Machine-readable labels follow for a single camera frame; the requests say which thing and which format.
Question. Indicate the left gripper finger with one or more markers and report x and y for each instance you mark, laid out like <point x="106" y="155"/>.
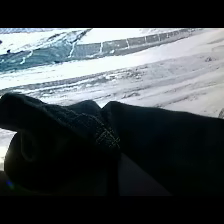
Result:
<point x="133" y="180"/>

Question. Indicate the black pants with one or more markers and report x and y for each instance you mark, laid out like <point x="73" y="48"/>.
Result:
<point x="166" y="143"/>

